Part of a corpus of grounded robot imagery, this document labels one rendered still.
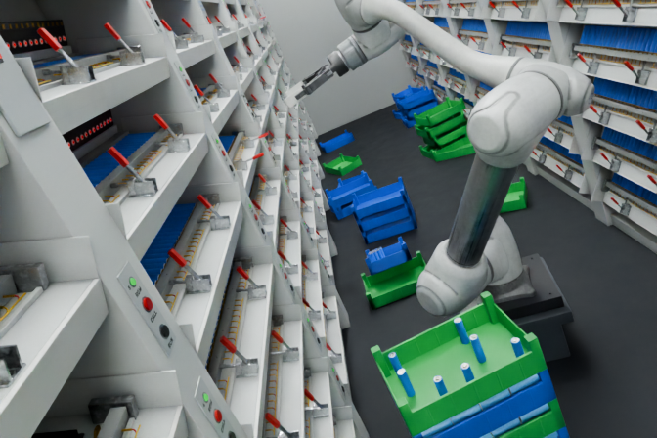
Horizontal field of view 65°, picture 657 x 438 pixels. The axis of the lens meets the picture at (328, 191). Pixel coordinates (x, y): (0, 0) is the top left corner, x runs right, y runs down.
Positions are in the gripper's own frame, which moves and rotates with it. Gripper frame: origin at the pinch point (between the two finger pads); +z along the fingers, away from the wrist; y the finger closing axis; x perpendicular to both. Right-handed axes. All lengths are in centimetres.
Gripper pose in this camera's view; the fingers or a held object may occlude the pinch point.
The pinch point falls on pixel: (289, 98)
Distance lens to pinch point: 162.9
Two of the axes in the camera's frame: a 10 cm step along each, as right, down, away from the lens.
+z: -8.2, 5.5, 1.4
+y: -0.6, -3.3, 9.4
